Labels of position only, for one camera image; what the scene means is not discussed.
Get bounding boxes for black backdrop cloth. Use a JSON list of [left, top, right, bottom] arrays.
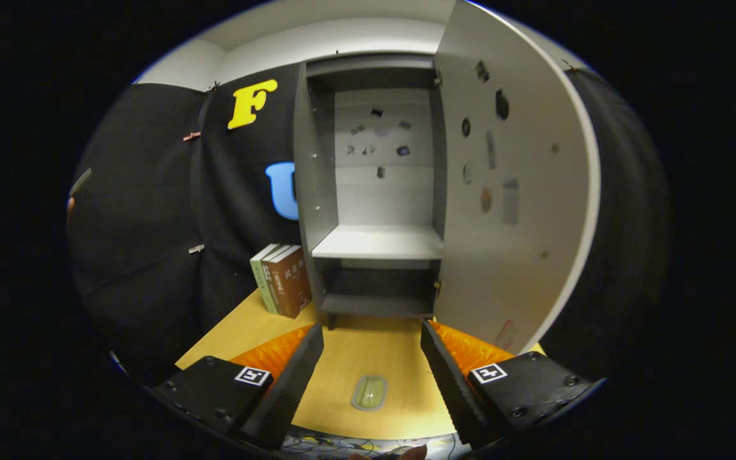
[[66, 61, 672, 387]]

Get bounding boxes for beige cabinet door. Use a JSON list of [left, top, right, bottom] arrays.
[[432, 0, 602, 355]]

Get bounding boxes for white cabinet shelf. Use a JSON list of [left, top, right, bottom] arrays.
[[310, 224, 444, 261]]

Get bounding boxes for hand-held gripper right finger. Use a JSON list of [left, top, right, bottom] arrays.
[[420, 319, 599, 446]]

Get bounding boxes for brown book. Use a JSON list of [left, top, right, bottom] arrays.
[[268, 246, 313, 319]]

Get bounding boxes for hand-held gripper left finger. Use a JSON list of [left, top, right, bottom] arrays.
[[153, 323, 325, 451]]

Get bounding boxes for grey cabinet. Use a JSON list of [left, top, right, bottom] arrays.
[[293, 53, 449, 330]]

